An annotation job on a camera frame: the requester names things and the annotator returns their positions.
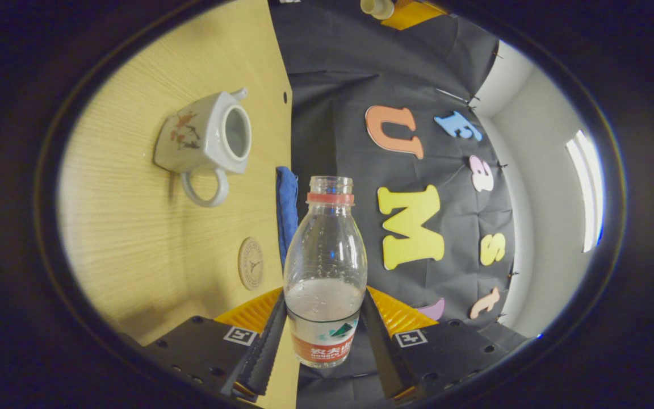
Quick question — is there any blue towel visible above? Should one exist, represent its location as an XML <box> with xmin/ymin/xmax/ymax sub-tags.
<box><xmin>276</xmin><ymin>166</ymin><xmax>299</xmax><ymax>268</ymax></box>

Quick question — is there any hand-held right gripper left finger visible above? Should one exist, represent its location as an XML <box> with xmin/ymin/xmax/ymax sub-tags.
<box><xmin>144</xmin><ymin>287</ymin><xmax>288</xmax><ymax>402</ymax></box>

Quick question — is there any clear plastic water bottle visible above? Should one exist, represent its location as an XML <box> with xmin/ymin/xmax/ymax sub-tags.
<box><xmin>283</xmin><ymin>176</ymin><xmax>368</xmax><ymax>369</ymax></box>

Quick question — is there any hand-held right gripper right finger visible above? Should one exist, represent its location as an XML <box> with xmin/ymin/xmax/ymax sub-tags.
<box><xmin>360</xmin><ymin>287</ymin><xmax>530</xmax><ymax>405</ymax></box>

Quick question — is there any round beige coaster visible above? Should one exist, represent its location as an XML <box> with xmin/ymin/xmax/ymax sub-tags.
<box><xmin>238</xmin><ymin>237</ymin><xmax>265</xmax><ymax>291</ymax></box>

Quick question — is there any black backdrop cloth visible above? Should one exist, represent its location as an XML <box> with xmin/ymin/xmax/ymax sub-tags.
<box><xmin>267</xmin><ymin>0</ymin><xmax>530</xmax><ymax>409</ymax></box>

